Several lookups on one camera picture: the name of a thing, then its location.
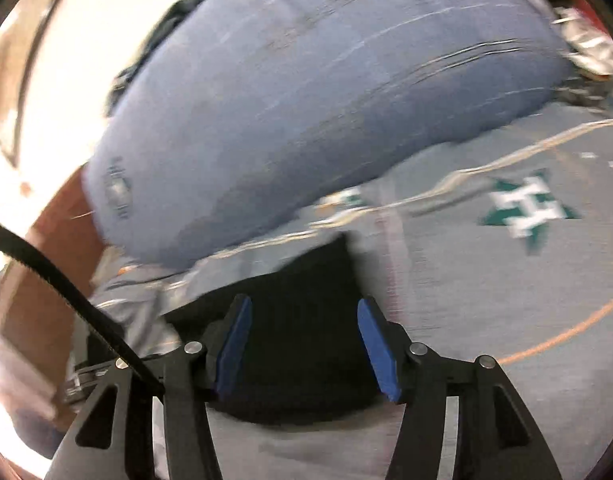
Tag black pants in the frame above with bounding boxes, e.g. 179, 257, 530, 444
164, 232, 387, 426

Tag pile of white plastic bags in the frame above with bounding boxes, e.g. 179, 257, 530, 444
551, 5, 613, 111

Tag blue plaid pillow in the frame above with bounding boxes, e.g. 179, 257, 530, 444
81, 0, 575, 271

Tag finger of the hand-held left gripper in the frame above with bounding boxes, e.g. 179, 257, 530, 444
61, 357, 120, 403

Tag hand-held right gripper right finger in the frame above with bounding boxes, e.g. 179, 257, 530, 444
358, 296, 562, 480

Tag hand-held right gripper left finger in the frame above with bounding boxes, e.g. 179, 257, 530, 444
44, 296, 253, 480

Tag brown headboard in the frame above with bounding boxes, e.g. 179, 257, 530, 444
1, 165, 117, 436

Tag grey star printed bed sheet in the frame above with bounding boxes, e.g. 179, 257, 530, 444
61, 105, 613, 480

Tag black cable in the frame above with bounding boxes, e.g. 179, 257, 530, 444
0, 220, 164, 395

